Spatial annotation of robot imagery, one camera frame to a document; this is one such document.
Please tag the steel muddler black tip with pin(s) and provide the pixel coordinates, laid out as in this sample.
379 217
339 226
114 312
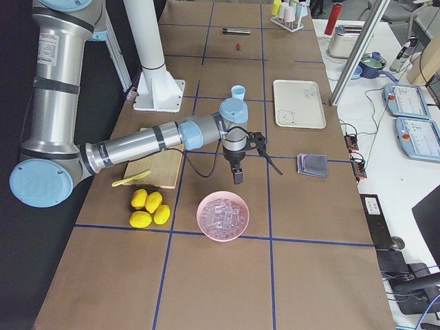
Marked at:
235 31

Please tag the black power strip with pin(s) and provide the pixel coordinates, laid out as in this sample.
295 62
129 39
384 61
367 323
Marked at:
351 142
358 165

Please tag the red bottle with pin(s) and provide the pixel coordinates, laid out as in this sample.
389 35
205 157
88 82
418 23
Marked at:
333 17

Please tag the aluminium frame post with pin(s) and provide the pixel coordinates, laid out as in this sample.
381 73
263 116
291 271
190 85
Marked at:
377 11

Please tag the yellow plastic knife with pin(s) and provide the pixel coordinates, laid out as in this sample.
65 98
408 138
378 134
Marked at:
130 179

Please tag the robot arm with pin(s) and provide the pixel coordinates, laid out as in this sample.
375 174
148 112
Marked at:
50 163

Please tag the light blue plastic cup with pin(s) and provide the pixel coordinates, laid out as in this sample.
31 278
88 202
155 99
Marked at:
238 92

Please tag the pink bowl of ice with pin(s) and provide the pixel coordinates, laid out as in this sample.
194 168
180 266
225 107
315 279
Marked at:
223 216

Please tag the yellow plastic cup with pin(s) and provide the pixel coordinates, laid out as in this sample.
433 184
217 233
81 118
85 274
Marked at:
275 8

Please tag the blue saucepan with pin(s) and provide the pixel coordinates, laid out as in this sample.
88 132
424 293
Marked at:
373 65

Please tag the cream bear serving tray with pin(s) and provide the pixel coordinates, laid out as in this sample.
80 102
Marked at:
297 104

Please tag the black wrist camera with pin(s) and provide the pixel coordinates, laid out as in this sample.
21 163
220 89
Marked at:
255 140

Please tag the grey folded cloth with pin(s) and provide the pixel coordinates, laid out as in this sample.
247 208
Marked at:
312 165

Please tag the white plastic cup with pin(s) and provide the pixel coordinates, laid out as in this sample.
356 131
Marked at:
281 12

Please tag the whole yellow lemon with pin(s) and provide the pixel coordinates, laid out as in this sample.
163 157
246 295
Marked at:
162 214
140 219
153 202
138 199

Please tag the teach pendant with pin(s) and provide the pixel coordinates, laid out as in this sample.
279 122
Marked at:
405 101
418 138

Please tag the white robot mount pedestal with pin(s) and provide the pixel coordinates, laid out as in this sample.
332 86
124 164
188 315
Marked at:
157 89

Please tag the teach pendant far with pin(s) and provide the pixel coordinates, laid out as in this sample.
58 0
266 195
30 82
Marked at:
405 101

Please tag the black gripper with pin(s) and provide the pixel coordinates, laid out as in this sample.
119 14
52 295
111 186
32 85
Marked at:
234 158

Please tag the pink plastic cup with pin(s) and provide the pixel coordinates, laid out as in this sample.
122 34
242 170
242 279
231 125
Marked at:
290 15

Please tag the bamboo cutting board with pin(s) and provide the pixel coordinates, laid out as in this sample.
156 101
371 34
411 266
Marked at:
164 169

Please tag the teach pendant near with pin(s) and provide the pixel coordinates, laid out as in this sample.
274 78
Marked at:
418 138

